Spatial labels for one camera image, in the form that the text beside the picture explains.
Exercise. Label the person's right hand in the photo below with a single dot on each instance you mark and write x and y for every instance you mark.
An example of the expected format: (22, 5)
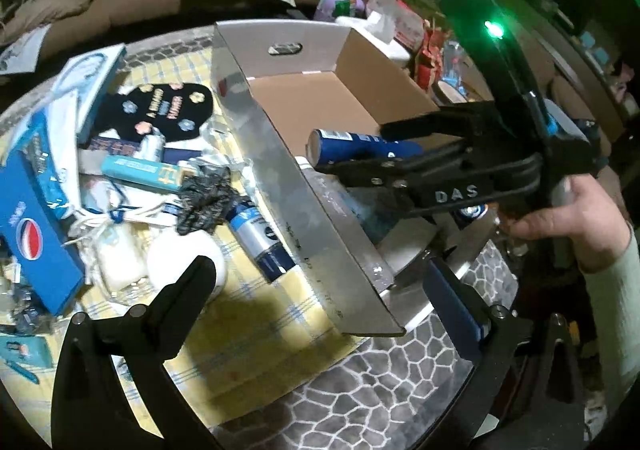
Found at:
(590, 225)

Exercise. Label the white face mask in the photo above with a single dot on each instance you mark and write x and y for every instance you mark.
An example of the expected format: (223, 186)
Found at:
(60, 154)

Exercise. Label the printed paper sheet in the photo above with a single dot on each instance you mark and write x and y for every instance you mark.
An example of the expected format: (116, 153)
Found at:
(20, 49)

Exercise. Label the person's right forearm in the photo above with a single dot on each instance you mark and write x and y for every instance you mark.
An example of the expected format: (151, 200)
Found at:
(615, 330)

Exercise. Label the red white packaging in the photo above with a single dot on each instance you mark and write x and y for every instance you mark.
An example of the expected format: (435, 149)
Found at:
(400, 19)

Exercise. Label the patterned fabric scrunchie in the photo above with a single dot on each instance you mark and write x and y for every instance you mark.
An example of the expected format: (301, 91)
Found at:
(205, 200)

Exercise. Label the white blue headset box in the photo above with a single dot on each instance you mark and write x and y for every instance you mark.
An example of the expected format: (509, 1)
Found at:
(87, 79)

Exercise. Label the grey pebble-patterned desktop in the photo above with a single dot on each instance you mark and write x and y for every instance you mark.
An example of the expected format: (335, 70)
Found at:
(380, 400)

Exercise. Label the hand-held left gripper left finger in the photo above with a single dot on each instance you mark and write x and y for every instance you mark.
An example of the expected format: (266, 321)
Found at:
(200, 280)

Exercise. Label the dark blue spray can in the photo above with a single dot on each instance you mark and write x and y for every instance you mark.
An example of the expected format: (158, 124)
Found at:
(350, 144)

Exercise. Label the purple green ball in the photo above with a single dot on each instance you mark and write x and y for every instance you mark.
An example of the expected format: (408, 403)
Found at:
(340, 4)

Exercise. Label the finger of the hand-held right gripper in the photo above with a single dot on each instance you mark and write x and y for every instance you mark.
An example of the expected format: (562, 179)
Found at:
(450, 122)
(450, 185)

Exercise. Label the black flower-print sock card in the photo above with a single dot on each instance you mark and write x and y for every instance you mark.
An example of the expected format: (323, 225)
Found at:
(160, 109)

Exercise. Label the teal long box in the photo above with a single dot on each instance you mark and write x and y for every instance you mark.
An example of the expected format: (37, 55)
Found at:
(145, 172)

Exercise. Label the silver cardboard box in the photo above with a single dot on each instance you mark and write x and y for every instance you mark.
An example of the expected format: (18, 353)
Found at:
(280, 139)

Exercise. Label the blue long carton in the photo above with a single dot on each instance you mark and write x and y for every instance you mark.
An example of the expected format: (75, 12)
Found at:
(35, 235)

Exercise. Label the yellow plaid tablecloth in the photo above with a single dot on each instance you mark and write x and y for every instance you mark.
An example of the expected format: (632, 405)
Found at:
(260, 355)

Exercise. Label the clear bag of white contents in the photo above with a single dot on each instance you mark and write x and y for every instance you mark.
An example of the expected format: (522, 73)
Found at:
(120, 255)

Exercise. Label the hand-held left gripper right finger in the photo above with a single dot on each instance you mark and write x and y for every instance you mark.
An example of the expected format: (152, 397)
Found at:
(450, 300)

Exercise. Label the blue grey spray can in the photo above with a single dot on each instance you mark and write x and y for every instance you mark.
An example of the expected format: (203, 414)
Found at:
(260, 240)

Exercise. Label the white round case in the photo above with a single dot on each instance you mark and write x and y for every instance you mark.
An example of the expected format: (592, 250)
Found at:
(180, 260)

